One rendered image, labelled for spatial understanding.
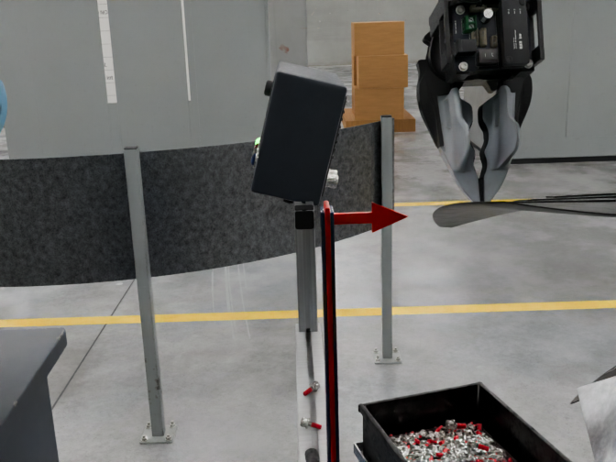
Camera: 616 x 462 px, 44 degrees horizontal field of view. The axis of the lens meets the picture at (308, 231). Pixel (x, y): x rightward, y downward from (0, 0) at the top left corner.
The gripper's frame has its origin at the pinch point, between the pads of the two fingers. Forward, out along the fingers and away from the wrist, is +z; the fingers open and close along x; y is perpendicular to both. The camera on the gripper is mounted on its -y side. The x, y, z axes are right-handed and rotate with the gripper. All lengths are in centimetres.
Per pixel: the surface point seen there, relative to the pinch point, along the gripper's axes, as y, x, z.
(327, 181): -59, -10, -7
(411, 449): -28.4, -2.6, 27.9
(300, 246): -53, -14, 3
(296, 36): -409, -9, -132
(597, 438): -3.6, 9.8, 21.2
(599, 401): -4.6, 10.6, 18.4
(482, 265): -346, 85, 15
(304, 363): -47, -15, 20
